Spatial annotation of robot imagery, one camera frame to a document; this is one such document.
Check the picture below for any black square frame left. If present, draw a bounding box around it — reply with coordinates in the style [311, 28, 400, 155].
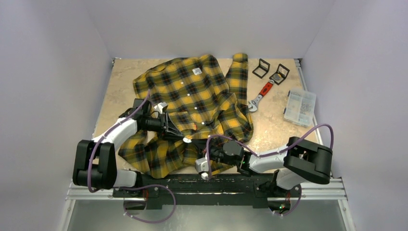
[252, 58, 270, 79]

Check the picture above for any black square frame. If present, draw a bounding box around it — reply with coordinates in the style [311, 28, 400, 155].
[269, 64, 290, 85]
[252, 58, 270, 79]

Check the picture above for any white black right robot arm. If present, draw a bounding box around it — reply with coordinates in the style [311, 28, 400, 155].
[183, 137, 332, 196]

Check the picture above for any red handled adjustable wrench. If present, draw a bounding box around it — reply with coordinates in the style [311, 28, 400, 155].
[248, 80, 275, 113]

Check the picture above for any black square frame right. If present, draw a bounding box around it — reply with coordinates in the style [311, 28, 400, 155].
[269, 64, 290, 85]

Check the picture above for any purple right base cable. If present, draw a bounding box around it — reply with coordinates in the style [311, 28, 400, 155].
[271, 185, 306, 218]

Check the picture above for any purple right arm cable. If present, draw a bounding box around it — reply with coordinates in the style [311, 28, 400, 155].
[205, 123, 335, 179]

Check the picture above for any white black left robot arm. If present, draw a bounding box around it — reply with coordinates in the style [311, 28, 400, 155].
[72, 99, 184, 197]

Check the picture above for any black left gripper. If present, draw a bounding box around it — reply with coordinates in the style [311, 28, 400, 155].
[141, 112, 183, 140]

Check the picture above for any yellow black plaid shirt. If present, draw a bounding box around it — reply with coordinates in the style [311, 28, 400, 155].
[118, 53, 254, 179]

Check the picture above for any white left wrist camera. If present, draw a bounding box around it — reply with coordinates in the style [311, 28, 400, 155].
[153, 102, 168, 114]

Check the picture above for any clear plastic screw box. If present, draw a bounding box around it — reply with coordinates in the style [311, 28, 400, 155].
[283, 88, 317, 127]

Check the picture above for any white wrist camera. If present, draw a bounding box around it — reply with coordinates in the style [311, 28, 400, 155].
[153, 102, 168, 114]
[195, 157, 210, 180]

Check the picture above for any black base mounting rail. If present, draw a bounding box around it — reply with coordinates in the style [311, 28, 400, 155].
[113, 173, 301, 212]

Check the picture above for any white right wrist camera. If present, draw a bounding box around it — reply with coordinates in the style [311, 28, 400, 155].
[195, 157, 210, 180]

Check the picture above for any silver gold round brooch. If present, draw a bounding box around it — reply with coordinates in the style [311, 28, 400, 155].
[273, 73, 282, 81]

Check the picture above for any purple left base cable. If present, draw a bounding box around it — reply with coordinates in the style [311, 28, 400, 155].
[123, 184, 177, 224]

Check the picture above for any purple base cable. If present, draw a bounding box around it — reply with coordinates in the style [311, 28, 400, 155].
[123, 184, 177, 224]
[271, 185, 306, 218]

